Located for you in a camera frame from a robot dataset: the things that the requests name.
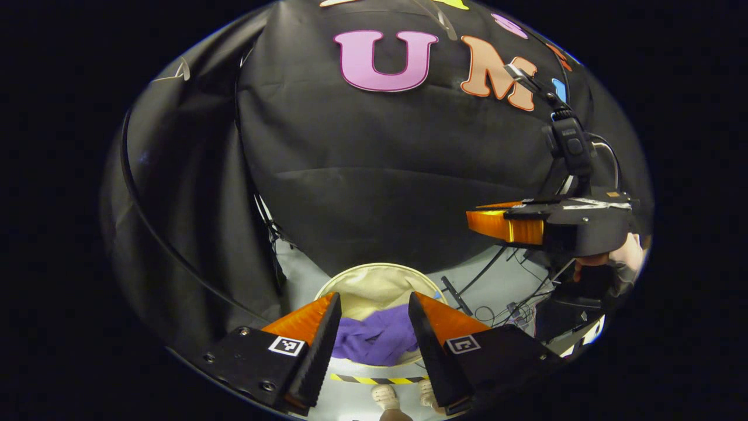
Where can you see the black rack foot bar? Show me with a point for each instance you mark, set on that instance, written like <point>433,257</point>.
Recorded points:
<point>457,295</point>

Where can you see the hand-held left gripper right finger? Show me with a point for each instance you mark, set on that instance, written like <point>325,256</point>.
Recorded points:
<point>432,356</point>

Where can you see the purple ribbed knit garment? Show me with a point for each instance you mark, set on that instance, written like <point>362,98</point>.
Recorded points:
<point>374,342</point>

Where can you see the beige laundry hamper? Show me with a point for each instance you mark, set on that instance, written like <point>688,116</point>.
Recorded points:
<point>374,286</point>

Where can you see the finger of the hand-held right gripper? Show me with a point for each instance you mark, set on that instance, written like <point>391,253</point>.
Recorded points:
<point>505,227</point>

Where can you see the yellow black floor tape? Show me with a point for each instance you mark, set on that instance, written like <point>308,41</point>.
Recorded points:
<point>380,380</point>

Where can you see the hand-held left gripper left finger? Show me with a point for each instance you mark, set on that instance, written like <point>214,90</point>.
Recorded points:
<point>318,351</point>

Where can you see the black backdrop cloth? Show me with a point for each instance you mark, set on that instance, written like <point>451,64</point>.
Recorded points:
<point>380,175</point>

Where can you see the black clothes rack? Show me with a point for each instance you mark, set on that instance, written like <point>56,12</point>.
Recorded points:
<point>175,261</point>

